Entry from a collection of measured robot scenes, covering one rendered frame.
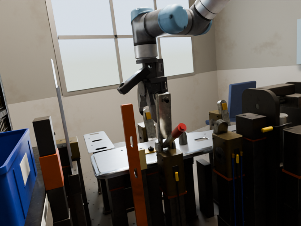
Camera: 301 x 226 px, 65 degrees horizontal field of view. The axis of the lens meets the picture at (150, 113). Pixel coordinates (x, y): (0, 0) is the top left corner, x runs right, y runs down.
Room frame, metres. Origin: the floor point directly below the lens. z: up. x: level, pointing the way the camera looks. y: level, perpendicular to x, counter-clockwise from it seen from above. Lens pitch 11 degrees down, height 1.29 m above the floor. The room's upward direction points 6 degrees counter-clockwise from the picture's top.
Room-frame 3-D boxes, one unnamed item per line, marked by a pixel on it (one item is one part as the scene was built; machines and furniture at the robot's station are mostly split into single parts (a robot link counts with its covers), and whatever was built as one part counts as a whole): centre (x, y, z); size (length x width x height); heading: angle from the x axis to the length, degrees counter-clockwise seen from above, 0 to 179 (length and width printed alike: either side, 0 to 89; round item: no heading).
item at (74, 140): (0.82, 0.31, 0.88); 0.08 x 0.08 x 0.36; 18
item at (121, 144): (0.95, 0.15, 0.84); 0.12 x 0.07 x 0.28; 18
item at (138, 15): (0.79, -0.01, 1.41); 0.09 x 0.08 x 0.11; 40
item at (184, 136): (0.82, -0.11, 1.02); 0.03 x 0.03 x 0.07
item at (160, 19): (0.73, -0.09, 1.41); 0.11 x 0.11 x 0.08; 40
